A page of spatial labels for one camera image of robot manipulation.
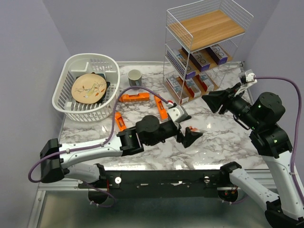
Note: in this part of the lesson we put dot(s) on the white plastic dish basket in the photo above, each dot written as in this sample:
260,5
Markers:
76,66

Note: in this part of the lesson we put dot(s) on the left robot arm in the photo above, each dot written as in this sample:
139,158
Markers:
61,161

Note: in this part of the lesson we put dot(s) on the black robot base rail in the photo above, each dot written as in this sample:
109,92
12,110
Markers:
212,183

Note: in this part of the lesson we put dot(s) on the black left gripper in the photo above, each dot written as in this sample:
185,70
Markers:
189,137

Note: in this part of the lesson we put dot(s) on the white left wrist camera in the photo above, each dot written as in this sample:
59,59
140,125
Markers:
176,113

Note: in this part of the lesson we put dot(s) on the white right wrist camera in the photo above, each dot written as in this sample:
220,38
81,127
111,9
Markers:
247,79

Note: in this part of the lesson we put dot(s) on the purple silver toothpaste box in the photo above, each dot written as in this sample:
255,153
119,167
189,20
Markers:
195,61
180,64
218,54

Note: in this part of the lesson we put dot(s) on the beige painted plate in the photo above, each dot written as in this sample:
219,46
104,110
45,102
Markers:
88,88

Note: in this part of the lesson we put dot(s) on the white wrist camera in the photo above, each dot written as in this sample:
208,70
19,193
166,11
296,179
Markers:
176,113
247,79

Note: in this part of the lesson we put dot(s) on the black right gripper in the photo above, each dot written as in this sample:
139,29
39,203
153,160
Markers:
225,97

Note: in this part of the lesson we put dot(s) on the dark green ceramic mug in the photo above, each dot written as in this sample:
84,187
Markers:
135,77

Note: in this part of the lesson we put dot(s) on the orange toothpaste box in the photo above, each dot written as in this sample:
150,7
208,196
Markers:
119,121
134,98
193,129
162,111

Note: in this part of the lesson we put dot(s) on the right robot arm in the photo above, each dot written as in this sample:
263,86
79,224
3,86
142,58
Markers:
284,209

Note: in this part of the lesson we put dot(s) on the white wire wooden shelf rack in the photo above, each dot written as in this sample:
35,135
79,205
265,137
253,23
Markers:
199,25

